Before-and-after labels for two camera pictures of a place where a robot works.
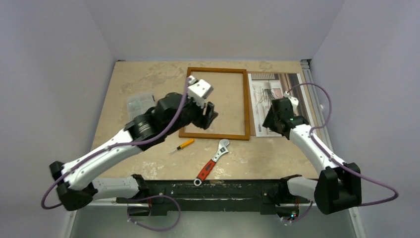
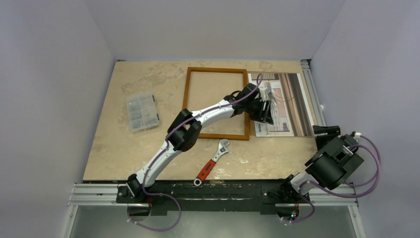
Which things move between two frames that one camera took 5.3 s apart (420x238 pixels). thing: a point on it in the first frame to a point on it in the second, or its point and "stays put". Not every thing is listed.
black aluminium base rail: [161, 196] stays put
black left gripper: [204, 120] to [258, 117]
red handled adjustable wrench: [223, 144] stays put
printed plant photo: [264, 88] stays put
